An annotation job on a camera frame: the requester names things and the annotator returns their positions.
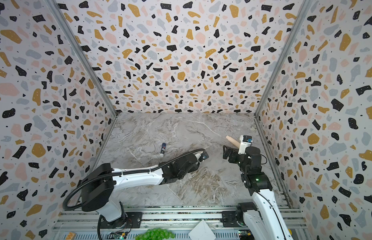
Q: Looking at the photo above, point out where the green grape bunch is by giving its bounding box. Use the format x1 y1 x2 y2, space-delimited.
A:
135 228 175 240

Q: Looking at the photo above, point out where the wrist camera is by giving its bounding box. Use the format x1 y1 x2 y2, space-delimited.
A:
195 151 209 163
238 135 253 155

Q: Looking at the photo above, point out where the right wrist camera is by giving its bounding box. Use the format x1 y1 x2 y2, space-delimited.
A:
238 135 253 155

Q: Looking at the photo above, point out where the wooden stamp handle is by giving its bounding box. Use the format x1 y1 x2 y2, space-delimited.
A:
226 136 241 149

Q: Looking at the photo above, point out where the small wooden block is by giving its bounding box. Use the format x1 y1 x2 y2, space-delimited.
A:
65 232 76 240

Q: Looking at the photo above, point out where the small circuit board right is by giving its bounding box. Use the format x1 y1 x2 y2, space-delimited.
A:
238 230 255 240

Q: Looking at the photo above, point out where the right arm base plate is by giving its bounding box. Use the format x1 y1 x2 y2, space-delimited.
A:
221 211 247 228

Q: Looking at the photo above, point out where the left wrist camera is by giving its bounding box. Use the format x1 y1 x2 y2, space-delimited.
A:
195 151 209 163

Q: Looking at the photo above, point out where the left aluminium corner post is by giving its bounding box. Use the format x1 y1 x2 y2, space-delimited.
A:
45 1 117 119

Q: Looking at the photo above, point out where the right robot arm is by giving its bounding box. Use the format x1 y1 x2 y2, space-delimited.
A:
223 146 293 240

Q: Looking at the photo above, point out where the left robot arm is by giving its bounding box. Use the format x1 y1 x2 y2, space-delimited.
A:
80 149 209 223

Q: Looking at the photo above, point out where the small circuit board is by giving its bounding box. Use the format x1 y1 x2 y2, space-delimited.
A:
109 231 128 240
238 230 255 240

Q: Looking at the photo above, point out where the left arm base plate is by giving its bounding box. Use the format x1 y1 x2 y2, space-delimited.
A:
97 212 143 230

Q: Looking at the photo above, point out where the right aluminium corner post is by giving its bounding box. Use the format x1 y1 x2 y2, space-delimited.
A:
254 0 313 119

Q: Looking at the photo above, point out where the small circuit board left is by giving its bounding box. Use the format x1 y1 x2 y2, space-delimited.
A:
109 231 128 240

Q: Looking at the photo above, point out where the black corrugated cable hose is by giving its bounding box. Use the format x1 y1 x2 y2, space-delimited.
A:
62 148 206 211

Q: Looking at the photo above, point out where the aluminium corner post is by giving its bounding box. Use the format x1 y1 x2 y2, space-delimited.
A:
45 1 117 119
254 0 313 119

